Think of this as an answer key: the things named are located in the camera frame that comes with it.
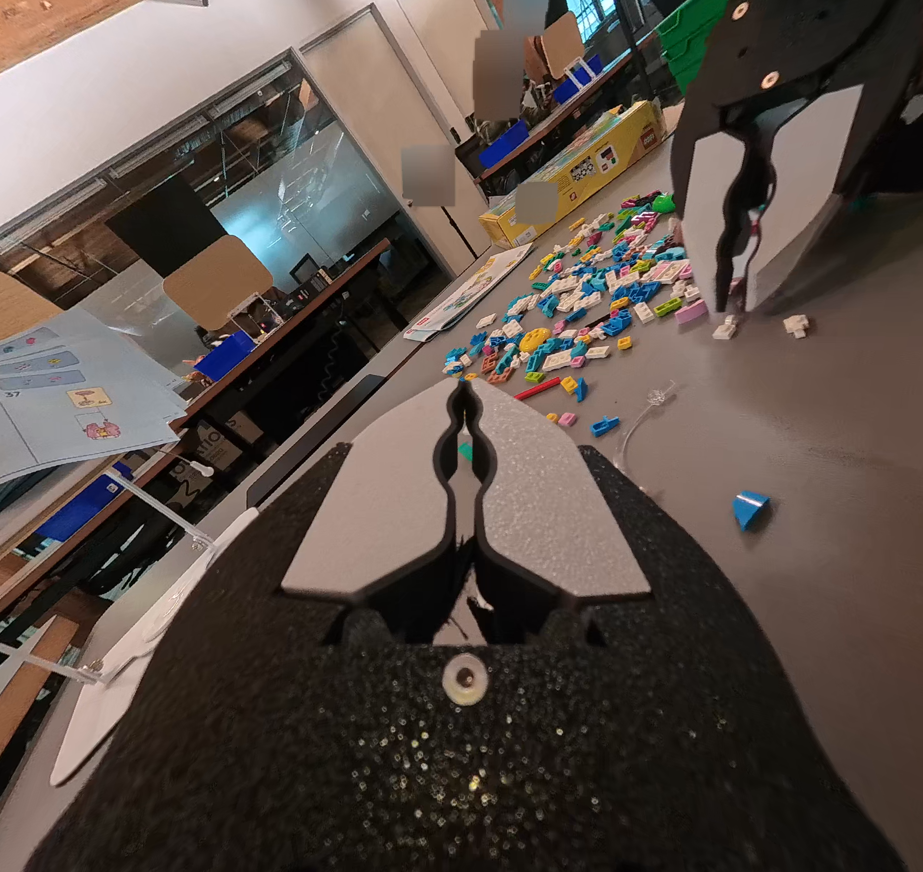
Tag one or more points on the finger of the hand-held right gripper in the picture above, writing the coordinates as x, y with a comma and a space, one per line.
703, 208
807, 158

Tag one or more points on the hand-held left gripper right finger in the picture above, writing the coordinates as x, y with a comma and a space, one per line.
555, 511

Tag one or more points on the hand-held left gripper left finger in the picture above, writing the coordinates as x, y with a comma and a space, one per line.
382, 497

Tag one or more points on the small teal lego brick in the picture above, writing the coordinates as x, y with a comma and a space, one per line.
466, 451

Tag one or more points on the pile of colourful lego bricks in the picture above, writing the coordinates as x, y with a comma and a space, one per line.
591, 295

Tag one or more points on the bright green lego piece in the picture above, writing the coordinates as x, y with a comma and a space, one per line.
661, 203

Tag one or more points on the blue lego brick with clip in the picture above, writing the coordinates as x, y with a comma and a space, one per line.
604, 426

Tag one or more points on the clear curved lego piece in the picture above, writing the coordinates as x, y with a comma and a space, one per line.
629, 436

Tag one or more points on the small white lego brick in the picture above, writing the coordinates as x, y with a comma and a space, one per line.
725, 328
796, 324

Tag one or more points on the red lego bar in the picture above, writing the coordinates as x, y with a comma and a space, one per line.
538, 389

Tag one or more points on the yellow lego box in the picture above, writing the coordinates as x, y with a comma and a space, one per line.
577, 172

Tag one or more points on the yellow round lego plate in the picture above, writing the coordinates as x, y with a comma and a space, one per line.
534, 341

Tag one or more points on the blue wedge lego brick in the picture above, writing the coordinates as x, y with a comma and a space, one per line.
750, 511

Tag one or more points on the stack of green bins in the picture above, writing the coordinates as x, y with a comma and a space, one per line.
692, 35

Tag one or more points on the blue storage bin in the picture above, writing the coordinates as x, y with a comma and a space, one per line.
225, 354
505, 144
577, 86
79, 511

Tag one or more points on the long wooden workbench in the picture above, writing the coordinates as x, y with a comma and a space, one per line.
303, 309

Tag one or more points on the closed white instruction booklet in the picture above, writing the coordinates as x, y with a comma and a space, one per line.
469, 295

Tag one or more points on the brown board on white stand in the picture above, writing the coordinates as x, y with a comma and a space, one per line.
561, 37
216, 281

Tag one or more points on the white booklet stand base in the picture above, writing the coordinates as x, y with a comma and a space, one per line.
144, 619

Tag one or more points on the open pale blue instruction booklet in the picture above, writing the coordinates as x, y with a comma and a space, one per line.
79, 396

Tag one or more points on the black square panel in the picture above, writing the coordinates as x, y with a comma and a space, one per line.
167, 227

